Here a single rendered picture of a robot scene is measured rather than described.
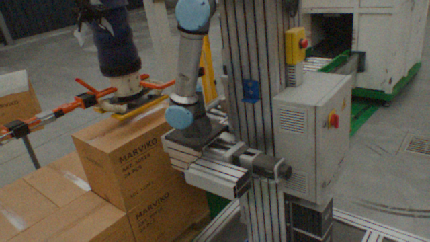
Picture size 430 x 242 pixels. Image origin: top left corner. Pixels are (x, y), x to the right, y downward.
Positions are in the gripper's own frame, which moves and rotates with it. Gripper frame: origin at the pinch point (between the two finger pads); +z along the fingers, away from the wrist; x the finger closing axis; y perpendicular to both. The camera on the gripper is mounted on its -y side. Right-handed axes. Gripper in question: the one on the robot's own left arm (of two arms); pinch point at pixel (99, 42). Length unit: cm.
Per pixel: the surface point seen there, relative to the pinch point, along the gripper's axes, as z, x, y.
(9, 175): 152, -9, 247
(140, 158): 71, -17, 21
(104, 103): 38, -14, 34
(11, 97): 57, -17, 174
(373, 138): 152, -226, -50
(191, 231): 150, -43, 24
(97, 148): 58, -1, 32
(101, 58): 15.4, -21.6, 37.0
